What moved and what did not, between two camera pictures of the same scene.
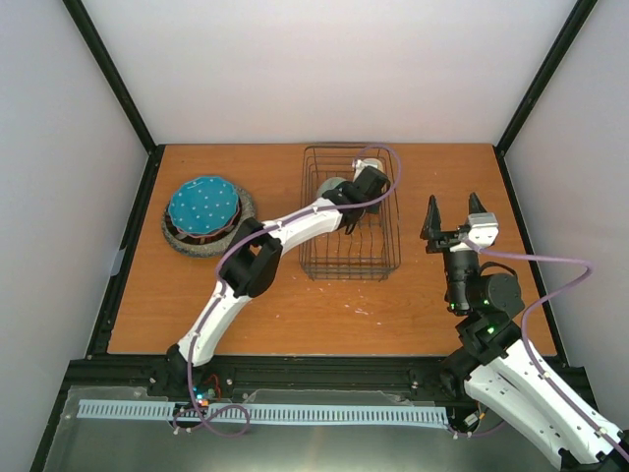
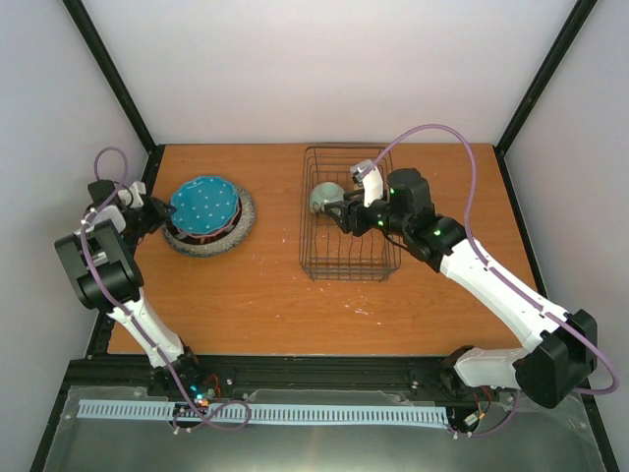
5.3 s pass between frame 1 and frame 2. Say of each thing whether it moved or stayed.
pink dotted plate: stayed
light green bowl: moved
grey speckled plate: stayed
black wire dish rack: stayed
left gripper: moved
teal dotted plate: stayed
